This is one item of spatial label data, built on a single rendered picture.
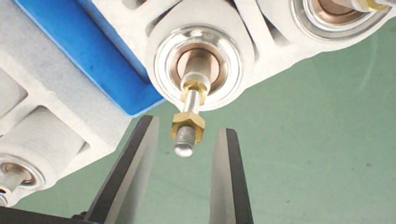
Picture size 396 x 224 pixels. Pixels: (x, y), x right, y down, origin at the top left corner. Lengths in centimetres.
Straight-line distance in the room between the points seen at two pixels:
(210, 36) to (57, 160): 28
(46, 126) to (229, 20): 30
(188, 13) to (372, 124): 55
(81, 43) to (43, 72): 8
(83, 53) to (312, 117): 50
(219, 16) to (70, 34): 29
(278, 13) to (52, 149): 32
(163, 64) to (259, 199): 65
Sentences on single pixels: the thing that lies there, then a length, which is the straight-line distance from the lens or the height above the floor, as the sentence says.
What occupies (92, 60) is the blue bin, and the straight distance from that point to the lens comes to 41.
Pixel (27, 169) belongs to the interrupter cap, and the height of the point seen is 25.
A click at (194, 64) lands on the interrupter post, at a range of 16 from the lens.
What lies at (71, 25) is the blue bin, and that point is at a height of 7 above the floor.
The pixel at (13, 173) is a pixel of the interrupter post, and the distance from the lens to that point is 38.
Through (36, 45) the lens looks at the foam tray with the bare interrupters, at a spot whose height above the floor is 13.
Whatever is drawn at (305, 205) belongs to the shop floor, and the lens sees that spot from 84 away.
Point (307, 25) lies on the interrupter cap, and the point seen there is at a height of 25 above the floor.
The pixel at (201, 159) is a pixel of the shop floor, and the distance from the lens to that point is 62.
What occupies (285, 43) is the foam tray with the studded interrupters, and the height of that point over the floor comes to 17.
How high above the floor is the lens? 42
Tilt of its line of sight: 55 degrees down
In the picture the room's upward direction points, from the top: 173 degrees counter-clockwise
